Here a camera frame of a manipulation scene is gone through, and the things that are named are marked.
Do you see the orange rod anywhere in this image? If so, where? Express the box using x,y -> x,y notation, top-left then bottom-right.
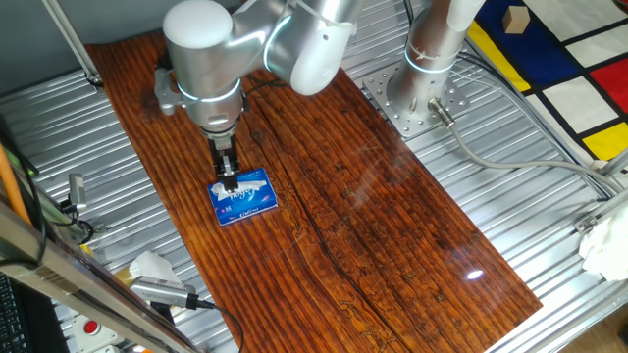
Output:
0,144 -> 33,227

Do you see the small silver camera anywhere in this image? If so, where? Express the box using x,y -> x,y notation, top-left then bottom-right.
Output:
67,172 -> 88,215

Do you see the looped black camera cable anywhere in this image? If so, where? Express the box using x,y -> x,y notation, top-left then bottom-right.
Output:
51,203 -> 95,246

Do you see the grey metal pole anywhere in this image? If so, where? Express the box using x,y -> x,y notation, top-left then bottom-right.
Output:
41,0 -> 104,90

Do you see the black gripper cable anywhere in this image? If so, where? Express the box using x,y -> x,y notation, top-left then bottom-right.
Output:
239,73 -> 290,112

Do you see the large creased white tissue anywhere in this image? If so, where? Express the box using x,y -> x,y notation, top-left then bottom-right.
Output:
128,250 -> 183,284

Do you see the large silver camera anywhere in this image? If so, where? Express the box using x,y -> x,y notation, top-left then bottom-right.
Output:
129,275 -> 198,311

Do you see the long black hanging cable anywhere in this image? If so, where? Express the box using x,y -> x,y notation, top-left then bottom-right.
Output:
0,117 -> 49,269

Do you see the black cable of large camera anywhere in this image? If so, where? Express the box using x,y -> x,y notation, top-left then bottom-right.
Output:
194,297 -> 245,353

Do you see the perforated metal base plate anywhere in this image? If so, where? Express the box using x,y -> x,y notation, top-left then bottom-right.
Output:
361,61 -> 471,138

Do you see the shiny metal frame bar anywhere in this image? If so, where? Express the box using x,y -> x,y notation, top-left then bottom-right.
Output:
0,200 -> 202,353

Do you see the aluminium camera bracket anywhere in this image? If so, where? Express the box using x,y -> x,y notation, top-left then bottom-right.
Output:
58,210 -> 108,246

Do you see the crumpled white cloth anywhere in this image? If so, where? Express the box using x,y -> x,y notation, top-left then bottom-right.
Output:
578,203 -> 628,283

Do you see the colourful block pattern mat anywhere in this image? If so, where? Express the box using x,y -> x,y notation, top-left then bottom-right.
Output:
465,0 -> 628,163

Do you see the small wooden cube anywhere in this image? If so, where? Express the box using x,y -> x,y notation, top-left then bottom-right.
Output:
501,5 -> 532,35

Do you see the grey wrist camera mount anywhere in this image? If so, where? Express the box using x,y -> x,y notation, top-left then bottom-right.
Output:
153,67 -> 186,118

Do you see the black keyboard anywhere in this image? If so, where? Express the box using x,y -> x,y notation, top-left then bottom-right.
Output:
0,272 -> 30,353

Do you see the brown wooden board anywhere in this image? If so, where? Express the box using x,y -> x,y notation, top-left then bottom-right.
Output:
85,28 -> 544,353

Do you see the thick grey cable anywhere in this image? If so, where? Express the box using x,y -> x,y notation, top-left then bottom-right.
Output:
427,96 -> 627,197

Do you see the white paper napkin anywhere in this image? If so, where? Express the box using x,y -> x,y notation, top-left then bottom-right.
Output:
215,175 -> 269,201

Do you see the blue tissue pack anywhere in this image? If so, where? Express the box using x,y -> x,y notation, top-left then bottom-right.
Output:
206,167 -> 280,227

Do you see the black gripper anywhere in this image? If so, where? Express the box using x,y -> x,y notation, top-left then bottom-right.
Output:
206,131 -> 242,193

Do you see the small metal corner bracket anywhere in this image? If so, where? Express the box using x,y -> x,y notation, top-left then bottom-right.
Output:
572,214 -> 600,235

